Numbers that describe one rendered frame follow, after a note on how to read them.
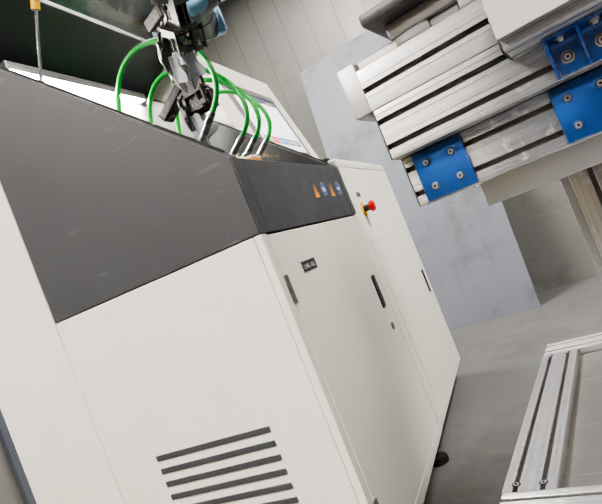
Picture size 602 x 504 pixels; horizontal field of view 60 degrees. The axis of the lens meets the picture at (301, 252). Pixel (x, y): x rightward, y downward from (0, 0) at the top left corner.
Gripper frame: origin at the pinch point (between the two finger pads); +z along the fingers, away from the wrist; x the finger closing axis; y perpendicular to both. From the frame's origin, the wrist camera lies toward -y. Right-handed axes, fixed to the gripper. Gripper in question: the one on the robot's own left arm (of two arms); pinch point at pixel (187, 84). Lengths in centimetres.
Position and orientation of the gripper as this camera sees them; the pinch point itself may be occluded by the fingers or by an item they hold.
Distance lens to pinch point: 130.8
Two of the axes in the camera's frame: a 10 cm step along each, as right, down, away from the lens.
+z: 1.4, 7.7, 6.3
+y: 6.8, 3.9, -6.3
